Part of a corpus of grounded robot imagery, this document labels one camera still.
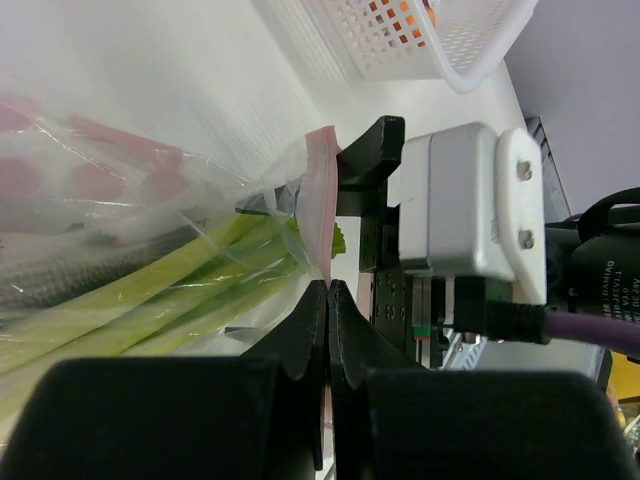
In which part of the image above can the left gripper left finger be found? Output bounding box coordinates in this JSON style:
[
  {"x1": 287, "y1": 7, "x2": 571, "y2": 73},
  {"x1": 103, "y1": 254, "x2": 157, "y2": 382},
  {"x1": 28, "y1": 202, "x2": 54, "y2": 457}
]
[{"x1": 1, "y1": 281, "x2": 328, "y2": 479}]

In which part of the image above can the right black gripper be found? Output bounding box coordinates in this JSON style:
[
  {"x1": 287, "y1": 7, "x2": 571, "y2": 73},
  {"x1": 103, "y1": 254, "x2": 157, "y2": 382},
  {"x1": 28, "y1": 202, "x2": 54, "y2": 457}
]
[{"x1": 336, "y1": 115, "x2": 450, "y2": 368}]

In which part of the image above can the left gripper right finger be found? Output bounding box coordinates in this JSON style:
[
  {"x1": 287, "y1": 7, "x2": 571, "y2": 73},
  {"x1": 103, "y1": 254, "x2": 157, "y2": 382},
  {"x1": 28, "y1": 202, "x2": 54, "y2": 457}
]
[{"x1": 327, "y1": 280, "x2": 639, "y2": 479}]

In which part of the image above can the green fake celery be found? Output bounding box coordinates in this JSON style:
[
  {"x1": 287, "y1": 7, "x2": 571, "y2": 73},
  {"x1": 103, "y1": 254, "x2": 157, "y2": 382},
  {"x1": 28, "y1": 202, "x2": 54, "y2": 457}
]
[{"x1": 1, "y1": 214, "x2": 320, "y2": 424}]

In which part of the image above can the orange fake papaya slice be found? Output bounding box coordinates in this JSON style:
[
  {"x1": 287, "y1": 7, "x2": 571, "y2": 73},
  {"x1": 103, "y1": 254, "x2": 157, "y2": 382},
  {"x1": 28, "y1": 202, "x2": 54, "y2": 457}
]
[{"x1": 366, "y1": 0, "x2": 441, "y2": 53}]

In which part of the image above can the clear zip top bag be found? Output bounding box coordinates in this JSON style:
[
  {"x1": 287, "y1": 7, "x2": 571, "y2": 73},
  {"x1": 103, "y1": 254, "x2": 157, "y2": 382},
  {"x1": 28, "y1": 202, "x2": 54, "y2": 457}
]
[{"x1": 1, "y1": 96, "x2": 346, "y2": 422}]

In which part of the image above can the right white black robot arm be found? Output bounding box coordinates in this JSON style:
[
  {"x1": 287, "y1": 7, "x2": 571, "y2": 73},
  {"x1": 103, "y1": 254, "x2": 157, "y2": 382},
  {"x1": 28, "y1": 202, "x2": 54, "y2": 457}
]
[{"x1": 337, "y1": 116, "x2": 639, "y2": 369}]

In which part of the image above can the grey fake fish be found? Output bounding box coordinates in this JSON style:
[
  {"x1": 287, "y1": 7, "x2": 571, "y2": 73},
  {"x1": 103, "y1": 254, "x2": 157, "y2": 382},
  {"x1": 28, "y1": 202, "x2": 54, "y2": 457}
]
[{"x1": 1, "y1": 227, "x2": 196, "y2": 321}]

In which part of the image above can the white plastic basket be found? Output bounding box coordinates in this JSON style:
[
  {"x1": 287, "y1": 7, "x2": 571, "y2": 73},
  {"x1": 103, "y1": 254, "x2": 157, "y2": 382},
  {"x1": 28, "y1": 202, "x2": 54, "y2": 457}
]
[{"x1": 252, "y1": 1, "x2": 537, "y2": 93}]

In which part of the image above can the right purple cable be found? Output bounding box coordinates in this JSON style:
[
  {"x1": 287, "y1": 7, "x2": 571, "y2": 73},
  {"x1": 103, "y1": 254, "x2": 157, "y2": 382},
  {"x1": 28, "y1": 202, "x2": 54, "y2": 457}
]
[{"x1": 452, "y1": 277, "x2": 640, "y2": 364}]

